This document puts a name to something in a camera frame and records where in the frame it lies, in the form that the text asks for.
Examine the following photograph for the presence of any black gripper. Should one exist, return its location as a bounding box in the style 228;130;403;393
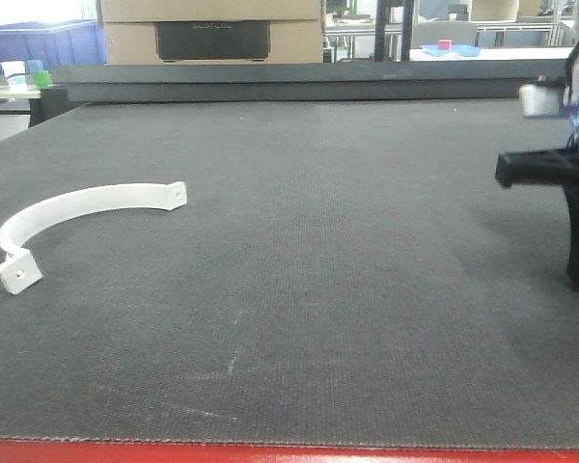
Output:
494;71;579;288

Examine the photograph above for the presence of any blue storage bin background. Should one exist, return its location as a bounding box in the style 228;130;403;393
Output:
0;19;107;73

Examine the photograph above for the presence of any white curved pipe clamp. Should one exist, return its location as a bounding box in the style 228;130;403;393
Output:
0;181;188;295

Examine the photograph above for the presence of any blue flat tray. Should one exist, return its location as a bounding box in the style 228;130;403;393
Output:
421;43;482;58

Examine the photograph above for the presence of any pink cube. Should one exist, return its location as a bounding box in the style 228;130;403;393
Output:
437;40;453;50

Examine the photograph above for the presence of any large cardboard box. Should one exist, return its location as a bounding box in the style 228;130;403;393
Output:
97;0;325;65

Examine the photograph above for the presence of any green small block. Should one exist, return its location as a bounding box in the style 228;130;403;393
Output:
31;70;52;89

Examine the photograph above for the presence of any white paper cup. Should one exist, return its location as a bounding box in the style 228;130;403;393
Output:
0;61;28;92

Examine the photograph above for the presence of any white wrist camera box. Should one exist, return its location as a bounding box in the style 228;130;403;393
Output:
518;83;566;118

